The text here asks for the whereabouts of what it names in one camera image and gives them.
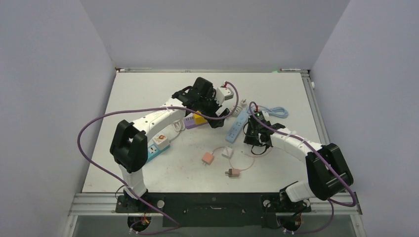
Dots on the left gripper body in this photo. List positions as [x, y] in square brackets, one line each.
[209, 105]

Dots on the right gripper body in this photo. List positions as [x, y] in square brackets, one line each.
[252, 137]

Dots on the purple power strip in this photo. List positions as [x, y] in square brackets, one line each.
[189, 123]

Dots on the pink wall charger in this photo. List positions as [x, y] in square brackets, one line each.
[207, 158]

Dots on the white cube socket adapter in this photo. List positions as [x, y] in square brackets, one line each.
[161, 141]

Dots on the yellow cube socket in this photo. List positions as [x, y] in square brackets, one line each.
[198, 119]

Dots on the light blue power strip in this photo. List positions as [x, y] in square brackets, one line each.
[237, 127]

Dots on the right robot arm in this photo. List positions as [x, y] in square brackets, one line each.
[297, 146]

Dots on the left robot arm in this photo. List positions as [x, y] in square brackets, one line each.
[129, 146]

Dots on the teal power strip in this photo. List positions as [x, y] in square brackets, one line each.
[154, 151]

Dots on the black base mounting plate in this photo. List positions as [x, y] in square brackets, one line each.
[213, 209]

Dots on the small white wall charger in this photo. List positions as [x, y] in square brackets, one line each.
[227, 152]

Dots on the brown wall charger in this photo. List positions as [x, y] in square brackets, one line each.
[232, 173]

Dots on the aluminium right frame rail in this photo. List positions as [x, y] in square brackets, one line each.
[314, 98]

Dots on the aluminium frame rail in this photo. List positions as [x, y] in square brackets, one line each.
[314, 98]
[102, 204]

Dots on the aluminium front frame rail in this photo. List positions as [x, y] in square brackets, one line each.
[102, 204]

